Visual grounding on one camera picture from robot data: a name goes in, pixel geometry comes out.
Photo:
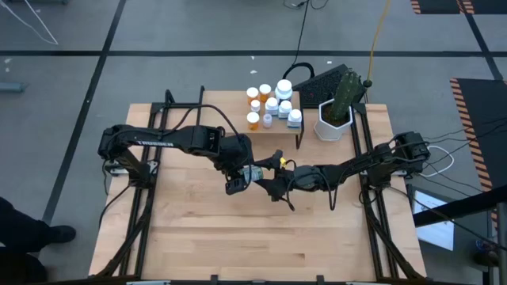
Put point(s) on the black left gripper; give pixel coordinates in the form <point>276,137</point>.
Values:
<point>235,152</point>

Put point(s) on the black mat striped edge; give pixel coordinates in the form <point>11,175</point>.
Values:
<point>487,118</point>
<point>439,6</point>

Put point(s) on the monitor screen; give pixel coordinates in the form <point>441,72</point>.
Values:
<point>435,233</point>

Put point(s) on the green caffeine bottle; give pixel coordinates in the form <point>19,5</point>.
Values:
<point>253,173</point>

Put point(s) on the white bottle with blue label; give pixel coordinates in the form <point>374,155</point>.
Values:
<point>271,103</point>
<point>295,115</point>
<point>285,106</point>

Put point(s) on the white planter pot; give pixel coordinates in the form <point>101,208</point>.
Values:
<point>326,130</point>

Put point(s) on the translucent white bottle pink contents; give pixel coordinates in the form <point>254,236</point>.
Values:
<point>267,118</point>

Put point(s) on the wooden shelf black metal legs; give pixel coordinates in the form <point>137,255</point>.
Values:
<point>229,115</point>

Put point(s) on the black barrier bar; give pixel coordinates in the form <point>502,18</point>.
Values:
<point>455,207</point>

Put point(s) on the orange pill bottle white cap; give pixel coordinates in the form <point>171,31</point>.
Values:
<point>253,117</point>
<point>252,93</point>
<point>265,89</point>

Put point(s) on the green cactus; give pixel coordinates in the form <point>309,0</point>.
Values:
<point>344,97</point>

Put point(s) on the person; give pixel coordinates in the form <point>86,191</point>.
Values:
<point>20,237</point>

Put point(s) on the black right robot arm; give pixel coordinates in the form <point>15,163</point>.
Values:
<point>376,160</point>

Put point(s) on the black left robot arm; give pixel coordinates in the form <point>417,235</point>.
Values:
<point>158,140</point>

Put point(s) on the black table frame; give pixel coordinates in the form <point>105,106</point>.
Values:
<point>157,107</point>

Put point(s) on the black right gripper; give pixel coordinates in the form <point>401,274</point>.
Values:
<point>305,178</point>

